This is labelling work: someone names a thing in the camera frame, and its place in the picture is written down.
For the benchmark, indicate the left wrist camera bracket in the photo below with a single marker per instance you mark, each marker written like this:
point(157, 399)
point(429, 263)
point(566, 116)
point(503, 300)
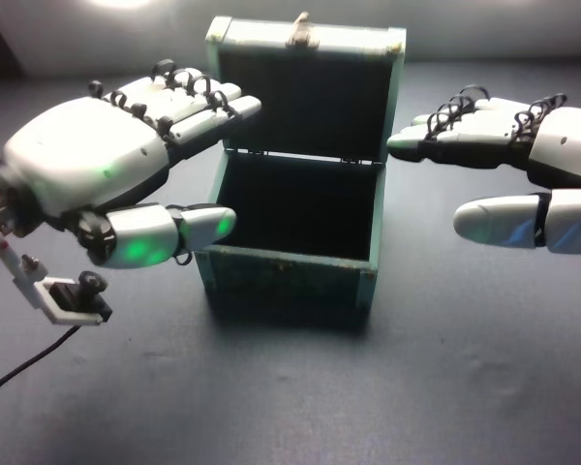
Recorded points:
point(72, 295)

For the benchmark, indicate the teal floral wooden box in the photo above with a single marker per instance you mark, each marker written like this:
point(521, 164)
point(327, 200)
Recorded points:
point(295, 286)

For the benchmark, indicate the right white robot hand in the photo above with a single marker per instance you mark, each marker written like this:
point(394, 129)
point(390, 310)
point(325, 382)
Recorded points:
point(566, 145)

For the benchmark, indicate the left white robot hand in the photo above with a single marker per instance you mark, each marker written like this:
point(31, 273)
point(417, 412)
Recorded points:
point(87, 150)

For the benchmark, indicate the grey table cloth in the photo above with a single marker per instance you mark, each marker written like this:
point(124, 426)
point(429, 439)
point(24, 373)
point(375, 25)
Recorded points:
point(319, 397)

